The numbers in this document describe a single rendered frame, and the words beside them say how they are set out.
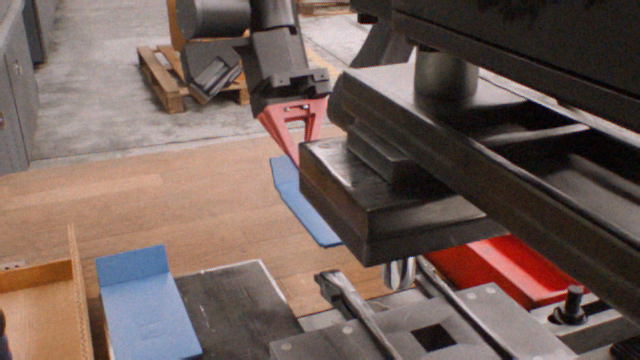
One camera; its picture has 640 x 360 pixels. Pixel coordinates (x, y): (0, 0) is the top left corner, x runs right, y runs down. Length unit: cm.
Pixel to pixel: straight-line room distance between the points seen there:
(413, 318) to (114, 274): 32
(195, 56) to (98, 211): 30
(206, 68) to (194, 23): 5
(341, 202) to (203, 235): 45
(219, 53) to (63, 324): 31
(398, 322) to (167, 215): 42
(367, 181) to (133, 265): 37
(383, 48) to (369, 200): 48
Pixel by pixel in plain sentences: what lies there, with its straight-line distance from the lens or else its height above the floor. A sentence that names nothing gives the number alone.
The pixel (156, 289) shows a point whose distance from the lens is 66.
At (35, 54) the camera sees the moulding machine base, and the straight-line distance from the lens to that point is 510.
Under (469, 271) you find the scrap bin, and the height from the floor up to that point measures 93.
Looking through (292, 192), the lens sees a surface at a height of 100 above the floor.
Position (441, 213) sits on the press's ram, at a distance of 35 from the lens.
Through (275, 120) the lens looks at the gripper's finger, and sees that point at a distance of 66.
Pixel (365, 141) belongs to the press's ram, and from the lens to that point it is 37.
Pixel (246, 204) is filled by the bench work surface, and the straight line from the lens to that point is 85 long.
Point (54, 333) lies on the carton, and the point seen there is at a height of 91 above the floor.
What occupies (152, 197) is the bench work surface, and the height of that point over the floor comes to 90.
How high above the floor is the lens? 129
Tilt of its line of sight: 26 degrees down
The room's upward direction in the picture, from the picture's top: straight up
